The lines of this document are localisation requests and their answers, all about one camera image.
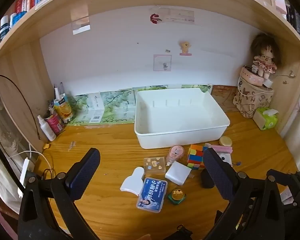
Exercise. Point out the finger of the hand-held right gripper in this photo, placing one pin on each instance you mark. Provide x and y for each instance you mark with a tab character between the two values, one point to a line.
299	183

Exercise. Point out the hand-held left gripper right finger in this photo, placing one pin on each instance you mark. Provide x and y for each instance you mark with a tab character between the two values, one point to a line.
218	175

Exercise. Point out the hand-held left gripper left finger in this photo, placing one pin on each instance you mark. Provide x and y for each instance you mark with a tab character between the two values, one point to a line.
85	171

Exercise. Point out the small black object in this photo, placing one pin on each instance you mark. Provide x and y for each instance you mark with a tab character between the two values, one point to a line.
207	180

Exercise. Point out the pink case with white clip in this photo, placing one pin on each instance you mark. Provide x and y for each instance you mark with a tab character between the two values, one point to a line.
223	149

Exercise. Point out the multicoloured puzzle cube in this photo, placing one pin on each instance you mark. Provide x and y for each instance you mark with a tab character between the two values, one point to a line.
195	156

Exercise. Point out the round cream tin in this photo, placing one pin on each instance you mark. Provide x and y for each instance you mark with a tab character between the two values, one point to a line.
225	141

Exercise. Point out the white power adapter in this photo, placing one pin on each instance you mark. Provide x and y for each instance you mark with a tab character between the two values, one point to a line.
178	173

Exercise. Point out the white plastic holder piece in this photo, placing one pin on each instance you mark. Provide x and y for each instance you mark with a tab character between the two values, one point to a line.
133	182

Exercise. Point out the clear box with yellow stickers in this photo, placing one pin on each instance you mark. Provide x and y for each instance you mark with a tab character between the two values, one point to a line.
154	165

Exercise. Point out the blue label clear card box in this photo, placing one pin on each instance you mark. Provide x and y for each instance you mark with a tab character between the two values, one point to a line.
152	195

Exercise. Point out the white plastic storage bin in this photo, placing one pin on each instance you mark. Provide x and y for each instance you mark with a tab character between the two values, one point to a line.
180	115

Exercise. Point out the green ink bottle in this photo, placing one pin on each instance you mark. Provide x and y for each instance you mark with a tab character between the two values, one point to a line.
177	196

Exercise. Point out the pink correction tape dispenser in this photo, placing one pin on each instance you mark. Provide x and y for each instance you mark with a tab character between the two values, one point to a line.
175	153

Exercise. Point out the pink can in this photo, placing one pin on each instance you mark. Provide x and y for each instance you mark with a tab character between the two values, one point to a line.
55	123

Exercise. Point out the white spray bottle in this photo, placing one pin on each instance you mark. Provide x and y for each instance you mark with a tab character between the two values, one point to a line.
47	129

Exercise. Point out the orange juice carton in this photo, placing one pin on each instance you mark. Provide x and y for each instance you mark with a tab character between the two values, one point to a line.
63	110

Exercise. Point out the green grape print board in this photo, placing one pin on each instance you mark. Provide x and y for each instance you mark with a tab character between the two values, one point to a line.
110	107

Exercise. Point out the green tissue pack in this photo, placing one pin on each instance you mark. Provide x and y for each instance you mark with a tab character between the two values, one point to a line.
265	120

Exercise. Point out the brown patterned mat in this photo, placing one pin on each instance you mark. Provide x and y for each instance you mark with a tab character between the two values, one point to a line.
225	97

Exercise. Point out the letter print fabric bag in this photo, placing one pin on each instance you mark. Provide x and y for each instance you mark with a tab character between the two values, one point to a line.
252	102

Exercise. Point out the white lace curtain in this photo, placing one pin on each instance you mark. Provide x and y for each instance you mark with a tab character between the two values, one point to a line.
2	142

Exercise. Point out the pink round box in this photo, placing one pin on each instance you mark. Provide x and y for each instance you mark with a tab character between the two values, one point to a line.
251	76

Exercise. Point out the brown haired rag doll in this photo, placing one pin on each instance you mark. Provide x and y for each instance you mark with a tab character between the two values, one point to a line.
265	55

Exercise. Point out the clear tape patch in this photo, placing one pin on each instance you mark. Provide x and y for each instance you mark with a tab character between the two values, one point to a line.
80	20

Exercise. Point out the row of dark books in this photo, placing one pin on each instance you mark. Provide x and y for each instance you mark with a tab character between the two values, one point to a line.
296	20

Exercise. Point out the long clear tape strip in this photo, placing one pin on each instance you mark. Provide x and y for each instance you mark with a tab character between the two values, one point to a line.
177	15

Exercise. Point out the pink box on shelf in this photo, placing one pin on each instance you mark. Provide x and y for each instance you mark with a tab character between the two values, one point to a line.
280	2

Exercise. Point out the small white camera device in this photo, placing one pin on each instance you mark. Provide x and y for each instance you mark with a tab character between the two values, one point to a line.
225	158

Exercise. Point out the metal wall hook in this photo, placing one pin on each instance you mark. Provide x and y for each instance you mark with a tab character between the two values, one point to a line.
291	75

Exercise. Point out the pink square wall note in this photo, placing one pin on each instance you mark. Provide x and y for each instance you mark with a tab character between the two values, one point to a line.
162	62

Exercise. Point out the yellow cartoon wall sticker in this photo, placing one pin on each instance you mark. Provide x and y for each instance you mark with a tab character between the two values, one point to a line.
185	47

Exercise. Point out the red wall sticker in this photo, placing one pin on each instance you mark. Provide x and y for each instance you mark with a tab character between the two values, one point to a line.
155	18

